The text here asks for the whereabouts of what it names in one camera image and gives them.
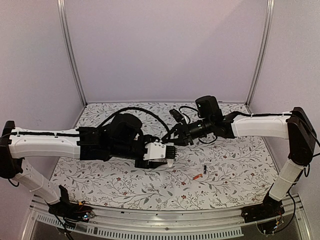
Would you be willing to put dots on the floral patterned table mat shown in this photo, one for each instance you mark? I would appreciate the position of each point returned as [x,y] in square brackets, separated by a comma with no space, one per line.
[239,172]

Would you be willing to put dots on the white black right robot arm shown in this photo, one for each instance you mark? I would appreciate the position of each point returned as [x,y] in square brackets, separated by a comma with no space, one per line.
[293,126]

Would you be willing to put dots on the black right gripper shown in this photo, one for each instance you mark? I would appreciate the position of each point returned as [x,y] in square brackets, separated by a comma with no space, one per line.
[186,135]

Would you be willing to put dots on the black battery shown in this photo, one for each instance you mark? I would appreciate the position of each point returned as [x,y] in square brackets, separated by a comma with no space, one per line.
[204,169]

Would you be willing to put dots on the left metal frame post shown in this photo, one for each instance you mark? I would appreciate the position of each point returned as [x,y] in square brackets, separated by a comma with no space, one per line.
[61,6]

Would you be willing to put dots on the metal frame post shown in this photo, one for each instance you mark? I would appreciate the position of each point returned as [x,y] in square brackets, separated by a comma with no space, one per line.
[61,6]
[262,51]

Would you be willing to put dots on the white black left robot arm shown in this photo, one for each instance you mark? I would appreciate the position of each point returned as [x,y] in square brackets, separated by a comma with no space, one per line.
[121,138]

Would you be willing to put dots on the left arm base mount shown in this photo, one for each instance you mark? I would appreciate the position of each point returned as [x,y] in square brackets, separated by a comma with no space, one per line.
[70,211]

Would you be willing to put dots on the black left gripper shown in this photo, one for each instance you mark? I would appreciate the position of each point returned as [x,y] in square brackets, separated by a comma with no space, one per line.
[148,165]

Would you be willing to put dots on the aluminium front rail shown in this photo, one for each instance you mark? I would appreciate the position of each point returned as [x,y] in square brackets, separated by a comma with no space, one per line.
[111,223]

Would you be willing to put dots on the orange battery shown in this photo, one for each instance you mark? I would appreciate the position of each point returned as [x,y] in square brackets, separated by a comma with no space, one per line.
[197,176]

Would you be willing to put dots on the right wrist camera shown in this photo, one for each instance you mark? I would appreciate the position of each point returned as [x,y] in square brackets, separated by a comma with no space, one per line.
[179,116]

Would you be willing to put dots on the right metal frame post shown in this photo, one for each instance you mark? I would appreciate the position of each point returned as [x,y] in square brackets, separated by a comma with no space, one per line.
[262,51]

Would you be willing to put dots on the white remote control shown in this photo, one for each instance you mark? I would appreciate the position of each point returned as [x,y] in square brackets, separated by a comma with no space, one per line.
[170,153]

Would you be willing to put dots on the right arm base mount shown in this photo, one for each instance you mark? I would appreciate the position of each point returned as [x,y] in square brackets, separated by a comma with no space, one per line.
[269,208]

